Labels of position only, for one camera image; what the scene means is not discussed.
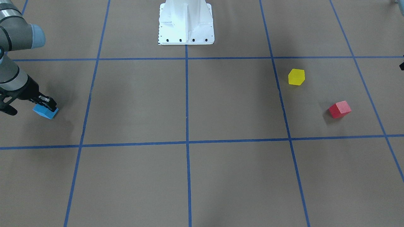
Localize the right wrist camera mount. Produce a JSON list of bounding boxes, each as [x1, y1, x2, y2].
[[0, 91, 18, 115]]

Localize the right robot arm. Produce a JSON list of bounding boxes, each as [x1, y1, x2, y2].
[[0, 0, 57, 115]]

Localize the red cube block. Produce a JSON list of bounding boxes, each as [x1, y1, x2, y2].
[[328, 101, 352, 118]]

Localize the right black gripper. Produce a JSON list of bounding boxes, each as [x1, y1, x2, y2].
[[14, 76, 57, 112]]

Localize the blue cube block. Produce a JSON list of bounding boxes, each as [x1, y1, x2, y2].
[[33, 104, 59, 119]]

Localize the yellow cube block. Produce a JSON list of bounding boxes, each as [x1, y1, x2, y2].
[[288, 68, 305, 86]]

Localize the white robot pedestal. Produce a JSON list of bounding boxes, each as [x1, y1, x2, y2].
[[158, 0, 215, 45]]

